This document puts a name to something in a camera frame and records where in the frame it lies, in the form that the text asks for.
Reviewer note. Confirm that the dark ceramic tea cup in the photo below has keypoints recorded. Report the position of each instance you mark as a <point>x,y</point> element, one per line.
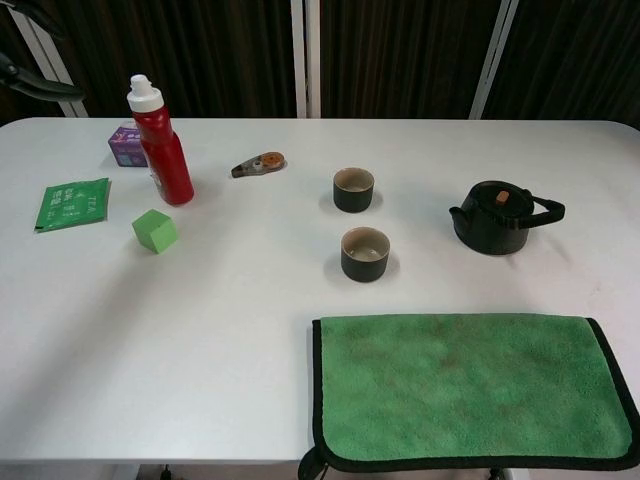
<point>365,270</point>
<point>352,200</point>

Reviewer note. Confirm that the black teapot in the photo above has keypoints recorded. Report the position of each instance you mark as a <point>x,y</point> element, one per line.
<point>495,235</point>

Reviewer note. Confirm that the green tea sachet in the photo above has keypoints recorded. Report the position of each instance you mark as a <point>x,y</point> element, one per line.
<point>70,205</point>

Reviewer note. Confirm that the small purple carton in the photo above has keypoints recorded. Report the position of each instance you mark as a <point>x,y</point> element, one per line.
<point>125,150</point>

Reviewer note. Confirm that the white slanted frame post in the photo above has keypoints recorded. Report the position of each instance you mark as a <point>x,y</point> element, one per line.
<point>492,60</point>
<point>75,109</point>

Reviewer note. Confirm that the white double frame post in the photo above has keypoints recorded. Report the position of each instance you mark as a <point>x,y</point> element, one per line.
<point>312,60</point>

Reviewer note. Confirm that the black pleated curtain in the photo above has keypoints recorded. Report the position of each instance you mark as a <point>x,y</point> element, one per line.
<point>575,55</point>
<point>210,55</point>
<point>400,55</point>
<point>30,109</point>

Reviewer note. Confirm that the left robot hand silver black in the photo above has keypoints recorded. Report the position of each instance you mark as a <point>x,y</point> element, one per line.
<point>35,89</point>

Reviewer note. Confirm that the green foam cube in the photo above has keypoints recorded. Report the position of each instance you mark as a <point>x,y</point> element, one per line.
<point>155,232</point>

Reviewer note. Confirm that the green microfiber cloth black trim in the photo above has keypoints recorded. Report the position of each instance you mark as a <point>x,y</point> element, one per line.
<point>460,385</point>

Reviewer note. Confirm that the red bottle white cap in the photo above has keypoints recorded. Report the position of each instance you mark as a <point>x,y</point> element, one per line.
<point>167,160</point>

